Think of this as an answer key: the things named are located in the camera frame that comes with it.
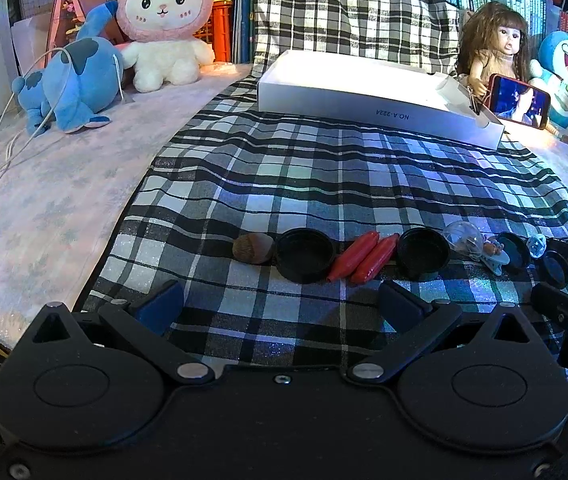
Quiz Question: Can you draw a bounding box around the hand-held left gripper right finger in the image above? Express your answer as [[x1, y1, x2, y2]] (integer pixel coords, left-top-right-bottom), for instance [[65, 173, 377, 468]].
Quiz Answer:
[[345, 279, 542, 387]]

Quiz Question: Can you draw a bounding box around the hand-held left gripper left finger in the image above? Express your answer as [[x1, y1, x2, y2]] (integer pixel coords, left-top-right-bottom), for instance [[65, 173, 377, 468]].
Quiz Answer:
[[29, 280, 217, 387]]

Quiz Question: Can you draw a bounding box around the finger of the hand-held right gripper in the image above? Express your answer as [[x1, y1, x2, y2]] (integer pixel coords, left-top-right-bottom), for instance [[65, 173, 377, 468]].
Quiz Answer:
[[530, 281, 568, 332]]

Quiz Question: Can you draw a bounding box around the black round lid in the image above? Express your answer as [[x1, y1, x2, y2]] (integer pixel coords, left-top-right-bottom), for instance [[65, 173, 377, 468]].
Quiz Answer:
[[536, 251, 568, 290], [495, 232, 532, 275], [274, 227, 337, 284], [396, 227, 452, 281]]

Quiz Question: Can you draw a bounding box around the red toy sausage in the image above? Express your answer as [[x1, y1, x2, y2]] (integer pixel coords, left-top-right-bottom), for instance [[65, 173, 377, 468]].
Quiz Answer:
[[349, 233, 401, 286], [326, 231, 381, 283]]

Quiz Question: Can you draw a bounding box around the small clear plastic piece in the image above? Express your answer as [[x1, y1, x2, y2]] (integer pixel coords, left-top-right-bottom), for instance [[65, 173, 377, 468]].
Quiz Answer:
[[526, 234, 549, 260]]

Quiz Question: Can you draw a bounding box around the pale blue hair clip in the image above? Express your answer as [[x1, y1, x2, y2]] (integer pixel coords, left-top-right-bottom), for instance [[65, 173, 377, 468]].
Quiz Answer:
[[474, 234, 512, 276]]

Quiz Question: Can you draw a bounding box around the large brown nut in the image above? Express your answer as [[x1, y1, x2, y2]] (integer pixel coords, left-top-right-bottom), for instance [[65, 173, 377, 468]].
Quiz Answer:
[[232, 233, 276, 265]]

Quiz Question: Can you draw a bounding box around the white cardboard box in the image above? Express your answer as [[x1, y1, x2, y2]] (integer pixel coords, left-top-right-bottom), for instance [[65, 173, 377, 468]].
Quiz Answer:
[[256, 49, 507, 151]]

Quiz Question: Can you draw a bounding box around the flat black white plaid cloth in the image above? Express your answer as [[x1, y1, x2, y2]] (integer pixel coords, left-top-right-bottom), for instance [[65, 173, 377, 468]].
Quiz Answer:
[[71, 62, 568, 411]]

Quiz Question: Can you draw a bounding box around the red-cased smartphone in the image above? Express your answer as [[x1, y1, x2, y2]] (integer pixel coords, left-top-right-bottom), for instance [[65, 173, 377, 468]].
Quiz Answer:
[[484, 73, 552, 131]]

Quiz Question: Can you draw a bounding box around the blue spotted plush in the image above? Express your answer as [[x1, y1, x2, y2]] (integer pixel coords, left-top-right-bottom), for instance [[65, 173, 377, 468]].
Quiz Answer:
[[12, 0, 125, 136]]

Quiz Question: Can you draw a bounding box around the long-haired doll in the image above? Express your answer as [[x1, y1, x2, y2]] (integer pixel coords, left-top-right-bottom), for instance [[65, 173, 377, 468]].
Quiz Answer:
[[456, 1, 532, 111]]

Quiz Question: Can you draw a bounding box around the red plastic crate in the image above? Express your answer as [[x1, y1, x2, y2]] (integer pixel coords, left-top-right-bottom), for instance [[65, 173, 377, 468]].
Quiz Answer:
[[194, 0, 235, 63]]

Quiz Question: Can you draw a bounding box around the row of light blue books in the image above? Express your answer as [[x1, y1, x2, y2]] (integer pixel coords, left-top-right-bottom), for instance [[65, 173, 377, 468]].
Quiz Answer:
[[489, 0, 562, 43]]

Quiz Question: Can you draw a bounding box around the pink hooded rabbit plush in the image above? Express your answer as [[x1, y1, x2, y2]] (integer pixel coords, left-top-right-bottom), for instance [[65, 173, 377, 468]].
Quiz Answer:
[[116, 0, 216, 93]]

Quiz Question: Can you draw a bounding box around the draped black white plaid cloth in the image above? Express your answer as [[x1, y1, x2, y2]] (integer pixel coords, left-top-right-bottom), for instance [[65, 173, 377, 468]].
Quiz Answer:
[[251, 0, 465, 78]]

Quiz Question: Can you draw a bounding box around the row of upright blue books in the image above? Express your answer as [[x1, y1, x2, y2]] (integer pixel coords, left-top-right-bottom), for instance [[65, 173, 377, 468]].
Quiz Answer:
[[234, 0, 277, 63]]

